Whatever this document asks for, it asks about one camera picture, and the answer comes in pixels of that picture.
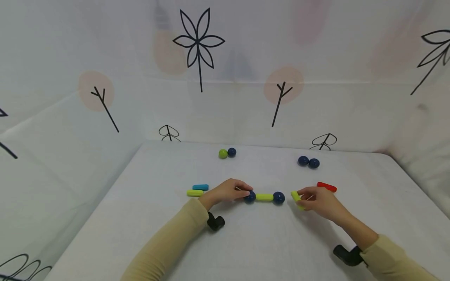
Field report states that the person's right hand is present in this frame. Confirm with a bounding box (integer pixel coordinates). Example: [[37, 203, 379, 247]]
[[296, 186, 352, 227]]

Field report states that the black wrist band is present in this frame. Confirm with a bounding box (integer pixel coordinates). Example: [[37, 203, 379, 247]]
[[207, 212, 225, 231], [333, 244, 369, 268]]

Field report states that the person's left hand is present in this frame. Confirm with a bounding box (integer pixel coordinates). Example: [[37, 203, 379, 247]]
[[198, 178, 254, 210]]

